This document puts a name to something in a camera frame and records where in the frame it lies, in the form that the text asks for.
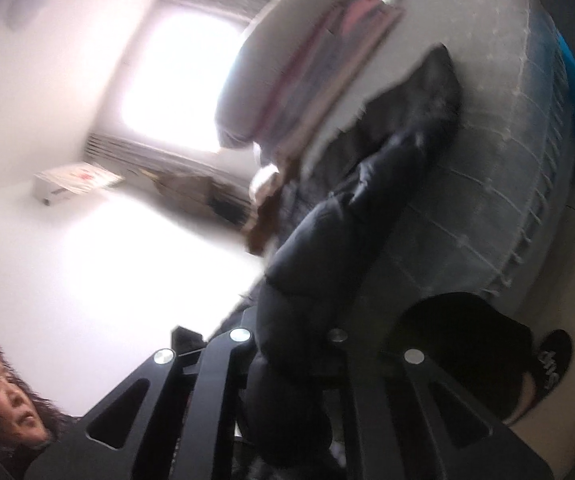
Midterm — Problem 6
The grey curtain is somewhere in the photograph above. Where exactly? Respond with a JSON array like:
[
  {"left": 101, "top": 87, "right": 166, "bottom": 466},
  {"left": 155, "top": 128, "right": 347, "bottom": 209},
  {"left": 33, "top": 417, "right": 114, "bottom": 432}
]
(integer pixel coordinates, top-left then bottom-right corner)
[{"left": 86, "top": 0, "right": 269, "bottom": 226}]

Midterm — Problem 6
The stack of folded quilts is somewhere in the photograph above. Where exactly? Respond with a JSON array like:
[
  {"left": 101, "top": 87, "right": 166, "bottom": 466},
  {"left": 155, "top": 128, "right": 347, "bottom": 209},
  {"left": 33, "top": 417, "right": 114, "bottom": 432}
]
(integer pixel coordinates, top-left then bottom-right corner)
[{"left": 216, "top": 0, "right": 402, "bottom": 162}]

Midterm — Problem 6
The white air conditioner unit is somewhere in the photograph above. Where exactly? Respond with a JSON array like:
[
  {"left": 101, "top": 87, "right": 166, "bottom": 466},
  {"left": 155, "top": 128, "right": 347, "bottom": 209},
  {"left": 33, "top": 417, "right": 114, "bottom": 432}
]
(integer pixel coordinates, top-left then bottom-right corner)
[{"left": 32, "top": 162, "right": 124, "bottom": 206}]

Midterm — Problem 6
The black slipper with white text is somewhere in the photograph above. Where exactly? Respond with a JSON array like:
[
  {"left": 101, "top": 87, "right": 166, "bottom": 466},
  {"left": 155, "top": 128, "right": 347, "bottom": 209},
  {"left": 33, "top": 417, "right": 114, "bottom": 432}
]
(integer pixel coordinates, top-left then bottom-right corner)
[{"left": 529, "top": 330, "right": 574, "bottom": 406}]

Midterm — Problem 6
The grey quilted bed cover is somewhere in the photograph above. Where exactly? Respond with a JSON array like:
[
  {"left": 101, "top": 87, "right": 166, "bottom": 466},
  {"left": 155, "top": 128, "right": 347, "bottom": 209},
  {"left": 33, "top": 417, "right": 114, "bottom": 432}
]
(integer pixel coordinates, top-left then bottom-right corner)
[{"left": 322, "top": 0, "right": 575, "bottom": 315}]

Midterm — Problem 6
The person's head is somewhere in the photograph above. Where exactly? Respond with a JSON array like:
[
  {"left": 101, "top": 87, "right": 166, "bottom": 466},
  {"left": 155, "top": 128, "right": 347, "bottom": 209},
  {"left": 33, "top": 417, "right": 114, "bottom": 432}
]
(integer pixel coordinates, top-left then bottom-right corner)
[{"left": 0, "top": 326, "right": 72, "bottom": 466}]

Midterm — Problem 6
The bright window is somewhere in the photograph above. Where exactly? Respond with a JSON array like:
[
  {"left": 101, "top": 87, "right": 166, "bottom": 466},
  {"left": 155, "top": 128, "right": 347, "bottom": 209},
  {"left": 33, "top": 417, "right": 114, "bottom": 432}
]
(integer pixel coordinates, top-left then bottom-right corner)
[{"left": 116, "top": 6, "right": 245, "bottom": 154}]

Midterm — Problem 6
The brown folded garment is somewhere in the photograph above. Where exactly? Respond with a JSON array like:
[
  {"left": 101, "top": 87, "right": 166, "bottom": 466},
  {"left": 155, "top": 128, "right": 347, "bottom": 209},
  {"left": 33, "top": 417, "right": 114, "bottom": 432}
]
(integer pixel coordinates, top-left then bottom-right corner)
[{"left": 243, "top": 165, "right": 294, "bottom": 256}]

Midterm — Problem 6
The black quilted puffer jacket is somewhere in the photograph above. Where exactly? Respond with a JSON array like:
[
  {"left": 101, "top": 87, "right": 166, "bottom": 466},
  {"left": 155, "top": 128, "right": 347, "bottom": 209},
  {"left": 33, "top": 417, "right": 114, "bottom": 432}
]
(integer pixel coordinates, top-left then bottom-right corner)
[{"left": 244, "top": 44, "right": 462, "bottom": 469}]

